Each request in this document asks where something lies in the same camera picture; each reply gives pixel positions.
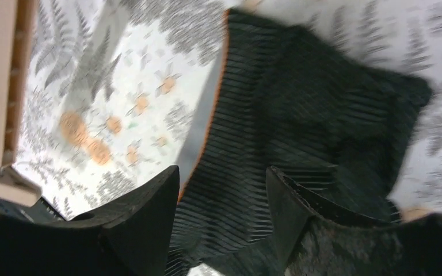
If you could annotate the floral patterned table mat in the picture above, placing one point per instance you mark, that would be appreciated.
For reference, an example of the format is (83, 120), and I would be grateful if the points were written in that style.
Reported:
(118, 91)

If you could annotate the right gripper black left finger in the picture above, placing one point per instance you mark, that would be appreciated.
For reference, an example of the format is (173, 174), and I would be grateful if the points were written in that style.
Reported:
(127, 236)

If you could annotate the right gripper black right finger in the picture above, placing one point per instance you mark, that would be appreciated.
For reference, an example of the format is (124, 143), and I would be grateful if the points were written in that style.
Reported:
(314, 236)

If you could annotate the black underwear orange trim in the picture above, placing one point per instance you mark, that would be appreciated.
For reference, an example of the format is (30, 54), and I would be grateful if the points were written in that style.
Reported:
(288, 100)

